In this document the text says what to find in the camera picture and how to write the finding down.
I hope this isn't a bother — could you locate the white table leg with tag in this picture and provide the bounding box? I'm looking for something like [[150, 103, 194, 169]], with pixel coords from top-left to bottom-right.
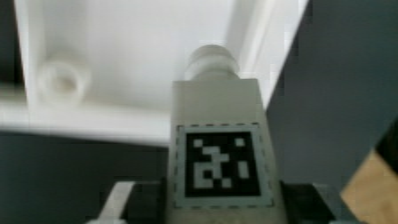
[[166, 45, 288, 224]]

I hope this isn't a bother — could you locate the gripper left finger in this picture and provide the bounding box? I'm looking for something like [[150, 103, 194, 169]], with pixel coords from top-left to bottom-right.
[[88, 181, 162, 224]]

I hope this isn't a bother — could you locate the white square tabletop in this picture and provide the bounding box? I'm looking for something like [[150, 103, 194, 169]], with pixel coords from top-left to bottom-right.
[[15, 0, 310, 145]]

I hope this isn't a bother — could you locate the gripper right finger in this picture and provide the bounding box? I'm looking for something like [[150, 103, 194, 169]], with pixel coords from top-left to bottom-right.
[[283, 183, 356, 224]]

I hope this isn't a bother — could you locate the white U-shaped obstacle fence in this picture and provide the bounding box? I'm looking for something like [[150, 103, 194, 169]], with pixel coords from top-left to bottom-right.
[[0, 85, 31, 130]]

